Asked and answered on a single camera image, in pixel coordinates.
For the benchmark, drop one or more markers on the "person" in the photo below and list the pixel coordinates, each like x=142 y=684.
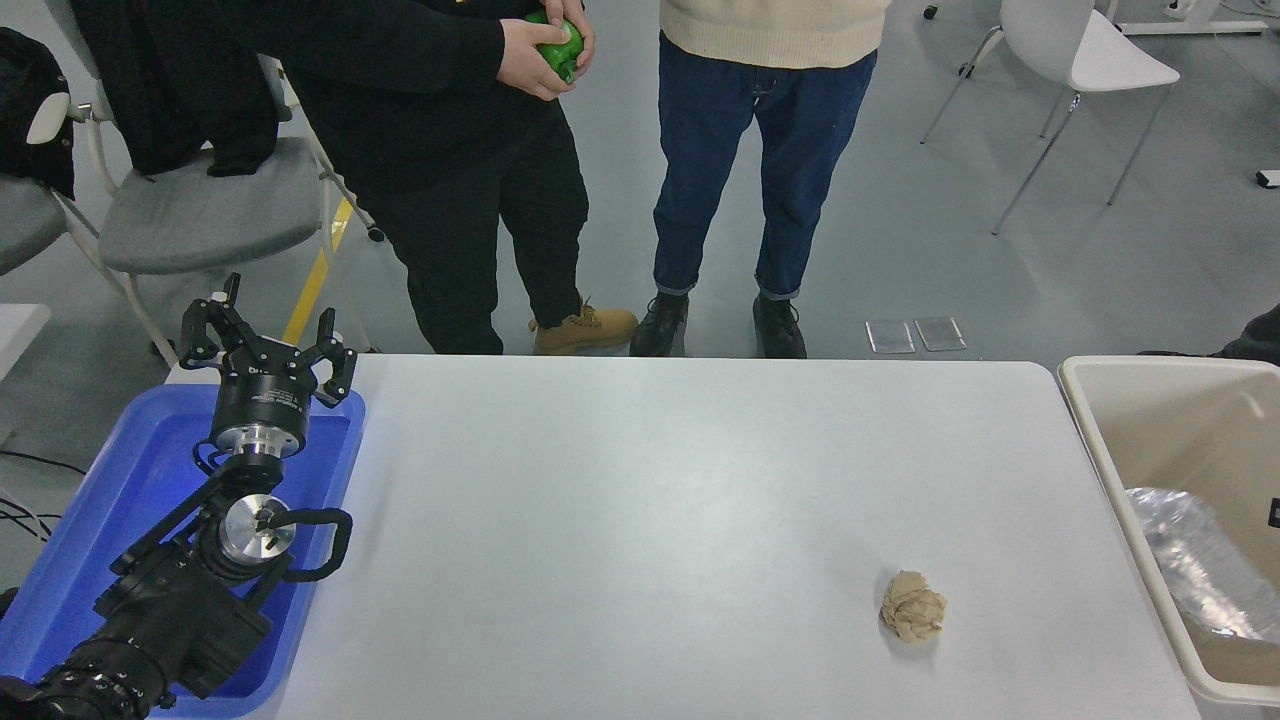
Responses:
x=450 y=160
x=720 y=140
x=1255 y=340

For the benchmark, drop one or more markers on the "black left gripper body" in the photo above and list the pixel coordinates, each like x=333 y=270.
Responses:
x=262 y=395

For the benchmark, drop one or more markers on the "grey padded chair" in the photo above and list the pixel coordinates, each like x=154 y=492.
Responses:
x=25 y=220
x=210 y=215

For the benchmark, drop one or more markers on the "white furniture base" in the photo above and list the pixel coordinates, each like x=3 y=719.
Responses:
x=1215 y=27

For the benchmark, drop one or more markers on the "black jacket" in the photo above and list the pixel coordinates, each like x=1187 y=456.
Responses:
x=160 y=90

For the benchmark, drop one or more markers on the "blue plastic tray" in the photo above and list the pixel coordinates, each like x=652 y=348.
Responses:
x=120 y=480

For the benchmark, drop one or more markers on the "person's right hand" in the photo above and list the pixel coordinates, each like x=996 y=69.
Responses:
x=525 y=60

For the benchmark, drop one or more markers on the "silver foil tray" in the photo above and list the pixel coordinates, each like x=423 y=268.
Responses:
x=1200 y=570

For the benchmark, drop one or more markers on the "large pale bin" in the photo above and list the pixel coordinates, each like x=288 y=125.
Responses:
x=1170 y=430

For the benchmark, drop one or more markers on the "green round object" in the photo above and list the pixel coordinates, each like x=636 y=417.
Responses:
x=560 y=55

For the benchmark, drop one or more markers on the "person's left hand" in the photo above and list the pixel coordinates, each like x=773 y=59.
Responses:
x=578 y=25

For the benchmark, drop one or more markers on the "metal floor plate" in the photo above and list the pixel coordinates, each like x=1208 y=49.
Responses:
x=940 y=333
x=889 y=337

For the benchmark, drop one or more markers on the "white plastic chair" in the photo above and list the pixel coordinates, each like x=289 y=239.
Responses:
x=1080 y=50

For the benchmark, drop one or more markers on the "crumpled tan paper ball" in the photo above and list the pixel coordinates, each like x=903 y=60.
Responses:
x=912 y=607

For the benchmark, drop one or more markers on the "white side table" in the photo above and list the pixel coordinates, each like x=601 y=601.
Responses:
x=18 y=325

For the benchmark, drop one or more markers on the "black bag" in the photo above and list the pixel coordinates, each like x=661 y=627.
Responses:
x=35 y=110

